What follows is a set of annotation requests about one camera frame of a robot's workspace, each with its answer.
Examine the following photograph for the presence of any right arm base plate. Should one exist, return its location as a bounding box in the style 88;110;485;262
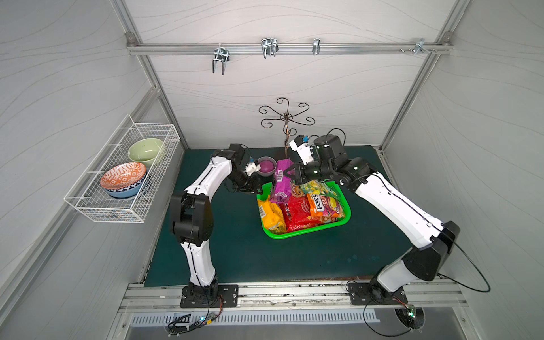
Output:
345;280;408;306

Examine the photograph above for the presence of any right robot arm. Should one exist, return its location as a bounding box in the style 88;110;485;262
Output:
287;134;460;298

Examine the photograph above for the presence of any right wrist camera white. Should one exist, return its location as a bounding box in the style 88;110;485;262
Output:
288;135;314;165

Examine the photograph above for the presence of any orange snack packet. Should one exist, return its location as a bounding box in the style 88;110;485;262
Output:
307;194;345;224

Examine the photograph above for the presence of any looped metal hook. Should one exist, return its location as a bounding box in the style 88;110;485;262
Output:
261;38;279;59

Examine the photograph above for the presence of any small metal hook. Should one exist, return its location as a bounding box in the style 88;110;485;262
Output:
313;38;321;56

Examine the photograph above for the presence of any light green ceramic bowl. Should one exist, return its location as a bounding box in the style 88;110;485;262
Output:
127;137;164;169

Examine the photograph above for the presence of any right base black cable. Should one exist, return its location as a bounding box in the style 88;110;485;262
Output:
343;278;426;337

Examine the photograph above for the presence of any red candy bag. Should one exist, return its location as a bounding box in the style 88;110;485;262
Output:
280;195;324;233

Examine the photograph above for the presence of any horizontal aluminium rail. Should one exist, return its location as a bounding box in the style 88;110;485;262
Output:
127;42;454;57

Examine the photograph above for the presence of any metal jewelry tree stand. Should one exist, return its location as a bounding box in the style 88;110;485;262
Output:
258;97;316;159

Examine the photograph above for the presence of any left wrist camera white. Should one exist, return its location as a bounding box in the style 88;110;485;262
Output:
245;160;261;176

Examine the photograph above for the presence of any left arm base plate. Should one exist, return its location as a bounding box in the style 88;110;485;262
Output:
180;283;239;309

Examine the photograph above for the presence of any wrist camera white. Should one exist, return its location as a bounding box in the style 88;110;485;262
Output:
245;160;261;176
288;135;314;165

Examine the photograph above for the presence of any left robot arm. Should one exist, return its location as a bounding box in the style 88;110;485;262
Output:
169;143;263;303

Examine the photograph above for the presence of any aluminium front frame rail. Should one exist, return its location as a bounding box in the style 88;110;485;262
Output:
118;279;468;313

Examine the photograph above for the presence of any left base cable bundle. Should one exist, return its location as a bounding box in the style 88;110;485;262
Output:
165;292;225;337

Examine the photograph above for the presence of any yellow mango candy bag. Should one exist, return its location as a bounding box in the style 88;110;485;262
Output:
257;200;287;235

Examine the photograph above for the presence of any orange patterned bowl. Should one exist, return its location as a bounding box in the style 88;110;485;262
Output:
100;162;147;190

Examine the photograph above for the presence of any double prong metal hook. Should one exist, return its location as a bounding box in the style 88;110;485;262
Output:
212;47;230;75

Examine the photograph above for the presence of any blue bowl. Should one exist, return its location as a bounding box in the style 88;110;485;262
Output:
105;179;145;199

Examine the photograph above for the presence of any small pink bowl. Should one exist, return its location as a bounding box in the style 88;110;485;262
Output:
257;156;277;177

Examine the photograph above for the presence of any right metal bracket hook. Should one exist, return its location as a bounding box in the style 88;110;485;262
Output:
399;38;438;55

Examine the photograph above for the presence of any green tea snack packet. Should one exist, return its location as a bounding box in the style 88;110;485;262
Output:
299;180;339;199

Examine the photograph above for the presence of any white wire wall basket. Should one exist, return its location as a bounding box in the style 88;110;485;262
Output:
64;116;180;223

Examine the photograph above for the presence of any purple snack bag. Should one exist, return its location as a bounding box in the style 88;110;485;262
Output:
269;159;293;204

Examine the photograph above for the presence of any green plastic basket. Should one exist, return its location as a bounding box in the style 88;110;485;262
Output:
257;181;351;239

